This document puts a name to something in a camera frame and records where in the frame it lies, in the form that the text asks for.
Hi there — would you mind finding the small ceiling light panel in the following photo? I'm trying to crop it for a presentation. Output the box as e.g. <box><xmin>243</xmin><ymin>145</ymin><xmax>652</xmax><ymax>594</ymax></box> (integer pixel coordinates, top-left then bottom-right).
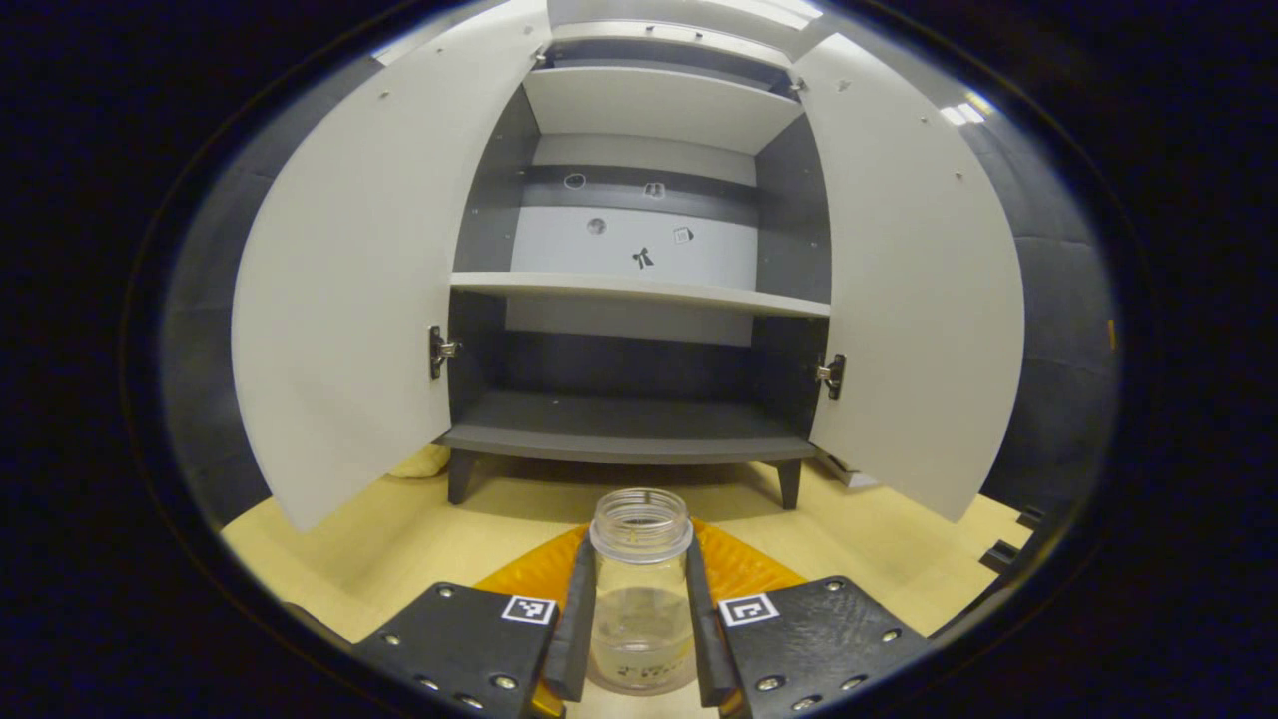
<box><xmin>939</xmin><ymin>90</ymin><xmax>999</xmax><ymax>129</ymax></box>

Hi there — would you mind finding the grey cabinet door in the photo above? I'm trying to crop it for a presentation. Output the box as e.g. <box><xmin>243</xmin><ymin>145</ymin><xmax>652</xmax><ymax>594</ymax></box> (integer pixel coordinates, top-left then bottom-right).
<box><xmin>794</xmin><ymin>33</ymin><xmax>1027</xmax><ymax>524</ymax></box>
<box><xmin>232</xmin><ymin>8</ymin><xmax>554</xmax><ymax>533</ymax></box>

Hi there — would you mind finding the clear glass bottle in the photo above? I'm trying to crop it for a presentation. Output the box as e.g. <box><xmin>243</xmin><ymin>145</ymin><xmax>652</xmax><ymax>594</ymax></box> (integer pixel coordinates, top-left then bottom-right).
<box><xmin>587</xmin><ymin>487</ymin><xmax>700</xmax><ymax>697</ymax></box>

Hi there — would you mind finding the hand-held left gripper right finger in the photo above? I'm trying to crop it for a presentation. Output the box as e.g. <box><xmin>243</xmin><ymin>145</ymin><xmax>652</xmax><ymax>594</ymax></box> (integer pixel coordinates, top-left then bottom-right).
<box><xmin>684</xmin><ymin>517</ymin><xmax>937</xmax><ymax>719</ymax></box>

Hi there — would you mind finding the white cabinet shelf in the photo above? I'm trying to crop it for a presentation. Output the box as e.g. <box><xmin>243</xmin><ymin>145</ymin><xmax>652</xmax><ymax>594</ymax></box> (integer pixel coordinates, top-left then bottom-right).
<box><xmin>522</xmin><ymin>65</ymin><xmax>806</xmax><ymax>157</ymax></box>
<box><xmin>449</xmin><ymin>272</ymin><xmax>833</xmax><ymax>320</ymax></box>

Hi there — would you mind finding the black backdrop cloth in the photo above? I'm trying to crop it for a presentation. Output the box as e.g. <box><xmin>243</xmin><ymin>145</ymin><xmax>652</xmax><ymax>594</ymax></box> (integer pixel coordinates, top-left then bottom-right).
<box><xmin>160</xmin><ymin>55</ymin><xmax>1121</xmax><ymax>530</ymax></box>

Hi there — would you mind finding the yellow plush pad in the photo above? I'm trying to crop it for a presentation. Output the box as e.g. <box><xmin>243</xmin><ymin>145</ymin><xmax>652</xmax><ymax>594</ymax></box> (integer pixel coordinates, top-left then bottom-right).
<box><xmin>387</xmin><ymin>443</ymin><xmax>453</xmax><ymax>481</ymax></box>

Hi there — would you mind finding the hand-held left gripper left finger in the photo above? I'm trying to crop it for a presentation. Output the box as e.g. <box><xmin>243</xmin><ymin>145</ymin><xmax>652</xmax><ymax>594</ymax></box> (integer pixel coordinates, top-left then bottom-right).
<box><xmin>349</xmin><ymin>524</ymin><xmax>598</xmax><ymax>719</ymax></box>

